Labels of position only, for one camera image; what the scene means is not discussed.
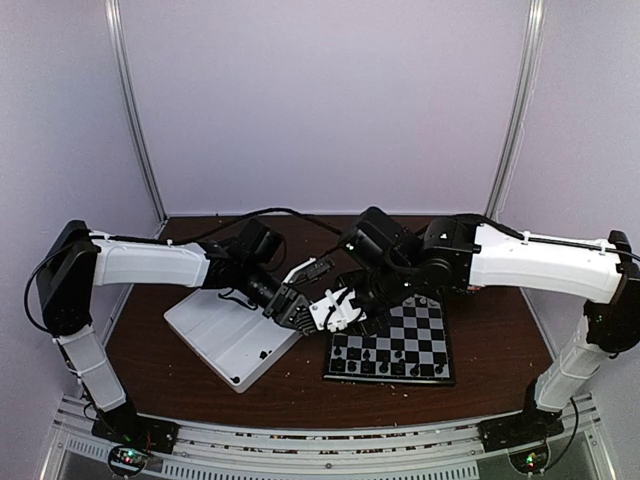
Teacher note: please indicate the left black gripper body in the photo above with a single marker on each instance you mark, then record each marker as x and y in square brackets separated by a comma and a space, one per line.
[274, 307]

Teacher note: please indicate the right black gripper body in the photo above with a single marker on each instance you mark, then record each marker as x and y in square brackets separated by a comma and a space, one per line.
[390, 282]

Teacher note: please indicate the black chess piece king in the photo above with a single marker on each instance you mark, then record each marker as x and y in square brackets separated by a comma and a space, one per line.
[399, 368]

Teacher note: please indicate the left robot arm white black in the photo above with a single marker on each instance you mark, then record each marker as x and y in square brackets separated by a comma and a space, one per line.
[58, 295]

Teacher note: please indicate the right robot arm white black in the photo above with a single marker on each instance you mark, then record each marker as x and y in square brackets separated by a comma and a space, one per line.
[470, 251]

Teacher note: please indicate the white chess pieces row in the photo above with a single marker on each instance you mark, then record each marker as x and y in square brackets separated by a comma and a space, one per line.
[427, 302]

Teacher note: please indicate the black white chess board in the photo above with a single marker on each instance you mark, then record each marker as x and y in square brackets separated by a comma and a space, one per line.
[420, 332]

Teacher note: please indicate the black rook board corner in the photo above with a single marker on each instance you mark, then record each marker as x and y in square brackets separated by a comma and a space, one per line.
[338, 365]

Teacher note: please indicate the white plastic tray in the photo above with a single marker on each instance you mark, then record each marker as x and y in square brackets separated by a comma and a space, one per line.
[223, 332]

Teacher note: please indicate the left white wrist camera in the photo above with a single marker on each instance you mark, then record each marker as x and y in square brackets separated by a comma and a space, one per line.
[309, 271]

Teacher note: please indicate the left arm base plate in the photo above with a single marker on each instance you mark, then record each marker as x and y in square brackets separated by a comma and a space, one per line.
[140, 432]

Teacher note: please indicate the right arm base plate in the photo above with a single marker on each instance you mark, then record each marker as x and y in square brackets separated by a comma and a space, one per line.
[517, 429]

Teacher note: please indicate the left aluminium corner post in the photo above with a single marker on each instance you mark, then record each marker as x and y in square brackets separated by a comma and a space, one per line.
[117, 36]

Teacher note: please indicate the aluminium corner post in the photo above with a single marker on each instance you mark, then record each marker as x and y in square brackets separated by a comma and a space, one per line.
[523, 94]
[117, 36]

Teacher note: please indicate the right aluminium corner post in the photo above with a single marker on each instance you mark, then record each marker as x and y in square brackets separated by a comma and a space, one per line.
[523, 94]

